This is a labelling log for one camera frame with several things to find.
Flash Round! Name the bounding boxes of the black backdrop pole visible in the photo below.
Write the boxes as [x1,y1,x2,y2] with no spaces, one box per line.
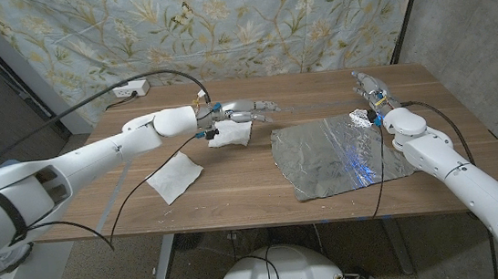
[384,0,435,66]

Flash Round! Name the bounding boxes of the black ribbed round object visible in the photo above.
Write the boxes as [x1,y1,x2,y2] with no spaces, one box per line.
[173,230,206,253]

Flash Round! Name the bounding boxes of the black power strip cable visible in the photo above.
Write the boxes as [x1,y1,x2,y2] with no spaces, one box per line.
[104,90,140,111]

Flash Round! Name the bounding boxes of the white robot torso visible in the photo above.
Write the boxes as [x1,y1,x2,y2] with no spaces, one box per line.
[213,238,349,279]

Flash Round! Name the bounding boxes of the light grey slanted post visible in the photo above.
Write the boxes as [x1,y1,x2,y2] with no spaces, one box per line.
[0,0,94,142]

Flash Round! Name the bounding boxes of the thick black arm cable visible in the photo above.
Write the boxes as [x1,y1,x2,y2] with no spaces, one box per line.
[400,93,498,279]
[0,65,230,279]

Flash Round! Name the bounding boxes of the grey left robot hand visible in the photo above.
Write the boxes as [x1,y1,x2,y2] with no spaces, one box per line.
[193,95,283,131]

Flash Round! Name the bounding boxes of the floral printed backdrop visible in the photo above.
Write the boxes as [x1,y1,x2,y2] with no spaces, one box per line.
[0,0,436,135]

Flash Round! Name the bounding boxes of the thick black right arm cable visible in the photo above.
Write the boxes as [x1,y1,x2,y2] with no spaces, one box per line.
[400,93,498,279]

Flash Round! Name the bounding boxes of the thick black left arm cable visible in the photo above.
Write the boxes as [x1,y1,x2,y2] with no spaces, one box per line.
[0,65,230,279]

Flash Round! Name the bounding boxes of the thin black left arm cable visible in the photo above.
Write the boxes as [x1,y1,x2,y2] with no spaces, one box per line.
[18,134,210,261]

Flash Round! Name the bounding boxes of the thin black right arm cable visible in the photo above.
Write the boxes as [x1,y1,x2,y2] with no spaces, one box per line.
[362,112,393,219]

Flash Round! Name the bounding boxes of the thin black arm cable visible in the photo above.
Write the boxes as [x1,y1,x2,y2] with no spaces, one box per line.
[362,112,393,219]
[18,134,210,261]

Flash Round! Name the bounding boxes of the grey table leg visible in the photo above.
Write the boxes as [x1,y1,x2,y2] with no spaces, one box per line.
[379,215,417,277]
[150,232,181,279]

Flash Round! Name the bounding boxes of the aluminum foil sheet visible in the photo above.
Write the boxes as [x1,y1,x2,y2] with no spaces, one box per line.
[268,104,419,204]

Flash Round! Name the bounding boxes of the black torso cable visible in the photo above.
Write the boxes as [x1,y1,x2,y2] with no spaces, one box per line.
[233,244,283,279]

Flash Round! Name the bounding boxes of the white power strip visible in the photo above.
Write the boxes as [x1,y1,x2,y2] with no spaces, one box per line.
[110,78,151,99]

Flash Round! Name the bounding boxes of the flat white paper towel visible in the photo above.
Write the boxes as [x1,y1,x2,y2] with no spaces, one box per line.
[142,149,207,208]

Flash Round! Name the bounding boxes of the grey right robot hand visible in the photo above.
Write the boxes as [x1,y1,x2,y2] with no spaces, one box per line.
[350,67,403,118]

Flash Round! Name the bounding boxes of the crumpled white paper towel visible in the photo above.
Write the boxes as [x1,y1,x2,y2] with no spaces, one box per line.
[205,118,255,150]

